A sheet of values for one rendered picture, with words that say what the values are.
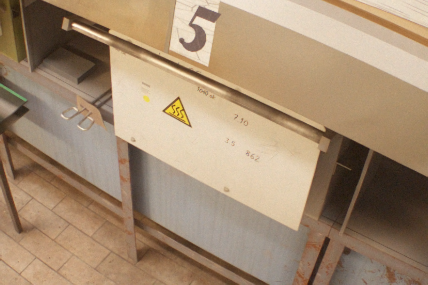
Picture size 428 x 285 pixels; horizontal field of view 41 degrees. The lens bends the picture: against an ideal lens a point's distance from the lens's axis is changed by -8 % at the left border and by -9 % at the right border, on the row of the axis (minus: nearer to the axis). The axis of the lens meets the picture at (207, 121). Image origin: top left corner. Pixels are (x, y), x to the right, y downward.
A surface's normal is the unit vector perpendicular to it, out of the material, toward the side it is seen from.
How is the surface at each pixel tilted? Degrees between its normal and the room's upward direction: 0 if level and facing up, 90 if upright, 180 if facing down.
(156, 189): 90
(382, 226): 0
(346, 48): 54
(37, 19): 90
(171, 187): 90
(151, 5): 80
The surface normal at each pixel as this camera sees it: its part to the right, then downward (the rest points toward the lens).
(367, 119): -0.53, 0.43
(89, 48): 0.05, -0.72
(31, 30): 0.84, 0.41
